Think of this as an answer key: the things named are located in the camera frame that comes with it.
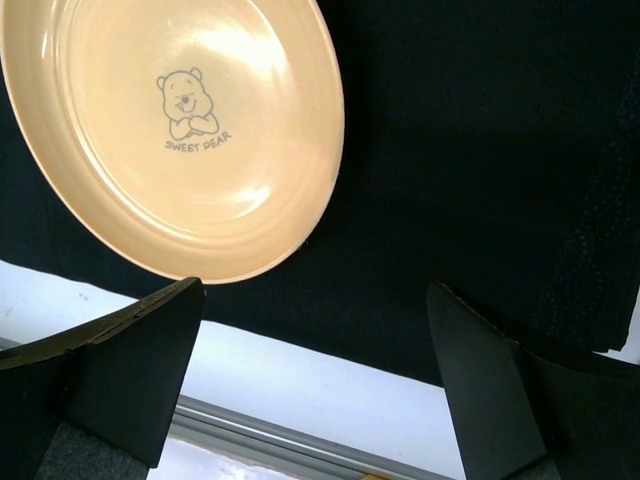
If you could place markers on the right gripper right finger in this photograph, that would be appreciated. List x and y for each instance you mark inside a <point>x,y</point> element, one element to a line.
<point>532,411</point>

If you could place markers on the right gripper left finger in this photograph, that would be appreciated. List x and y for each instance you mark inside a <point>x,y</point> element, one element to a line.
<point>96,401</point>

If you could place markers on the beige plate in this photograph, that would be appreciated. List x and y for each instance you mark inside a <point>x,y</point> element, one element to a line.
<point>194,138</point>

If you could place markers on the black cloth placemat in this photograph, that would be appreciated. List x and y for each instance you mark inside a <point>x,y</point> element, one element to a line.
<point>489,145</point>

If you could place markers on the aluminium table frame rail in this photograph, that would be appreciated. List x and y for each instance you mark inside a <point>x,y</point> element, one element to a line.
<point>308,415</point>

